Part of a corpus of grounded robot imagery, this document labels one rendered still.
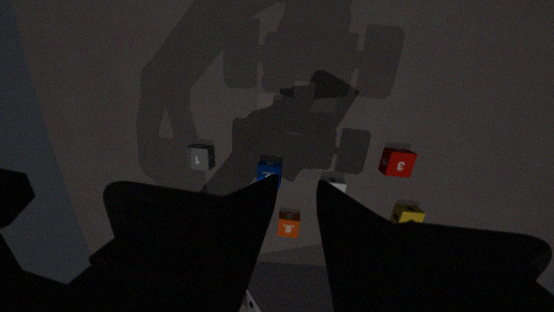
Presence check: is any red block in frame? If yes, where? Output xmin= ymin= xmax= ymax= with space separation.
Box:
xmin=378 ymin=147 xmax=417 ymax=177

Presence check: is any blue block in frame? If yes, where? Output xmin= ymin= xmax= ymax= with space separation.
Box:
xmin=257 ymin=160 xmax=282 ymax=189

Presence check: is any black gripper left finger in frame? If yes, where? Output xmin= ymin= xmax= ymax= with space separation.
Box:
xmin=103 ymin=174 xmax=279 ymax=312

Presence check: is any orange block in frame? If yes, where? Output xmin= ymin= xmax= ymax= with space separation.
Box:
xmin=277 ymin=211 xmax=300 ymax=238

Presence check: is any yellow block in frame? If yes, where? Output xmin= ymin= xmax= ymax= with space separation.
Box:
xmin=390 ymin=203 xmax=425 ymax=224

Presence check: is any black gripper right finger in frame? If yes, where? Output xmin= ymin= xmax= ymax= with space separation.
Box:
xmin=316 ymin=180 xmax=552 ymax=312

